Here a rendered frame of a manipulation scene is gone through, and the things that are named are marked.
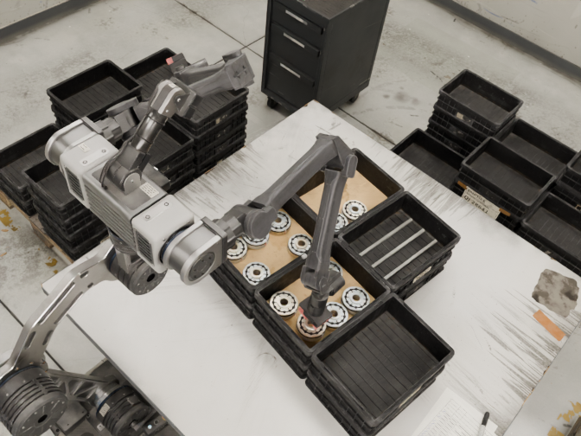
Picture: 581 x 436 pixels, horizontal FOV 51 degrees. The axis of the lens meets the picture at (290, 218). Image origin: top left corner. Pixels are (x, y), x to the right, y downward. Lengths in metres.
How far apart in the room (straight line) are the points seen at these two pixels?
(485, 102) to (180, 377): 2.44
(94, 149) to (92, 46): 3.00
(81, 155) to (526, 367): 1.74
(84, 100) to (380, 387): 2.21
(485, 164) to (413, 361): 1.50
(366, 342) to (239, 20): 3.27
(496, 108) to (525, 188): 0.62
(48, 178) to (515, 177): 2.36
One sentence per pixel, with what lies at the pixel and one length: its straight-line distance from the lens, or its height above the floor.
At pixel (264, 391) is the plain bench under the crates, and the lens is 2.19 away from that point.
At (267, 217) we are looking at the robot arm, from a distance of 1.62.
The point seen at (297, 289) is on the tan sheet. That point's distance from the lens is 2.24.
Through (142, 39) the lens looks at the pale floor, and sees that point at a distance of 4.71.
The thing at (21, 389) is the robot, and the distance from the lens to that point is 1.99.
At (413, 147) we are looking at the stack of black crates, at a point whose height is 0.27.
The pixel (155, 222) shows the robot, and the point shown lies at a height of 1.53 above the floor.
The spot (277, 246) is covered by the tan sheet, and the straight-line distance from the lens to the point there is 2.34.
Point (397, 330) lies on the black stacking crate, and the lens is 2.23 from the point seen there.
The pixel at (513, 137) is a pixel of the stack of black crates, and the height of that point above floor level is 0.38.
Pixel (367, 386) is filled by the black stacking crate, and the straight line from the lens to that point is 2.11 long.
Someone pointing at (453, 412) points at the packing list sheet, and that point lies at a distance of 2.30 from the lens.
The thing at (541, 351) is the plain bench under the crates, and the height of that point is 0.70.
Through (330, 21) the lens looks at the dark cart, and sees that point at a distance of 3.39.
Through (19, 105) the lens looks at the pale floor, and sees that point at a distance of 4.29.
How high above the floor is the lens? 2.73
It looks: 51 degrees down
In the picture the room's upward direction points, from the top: 9 degrees clockwise
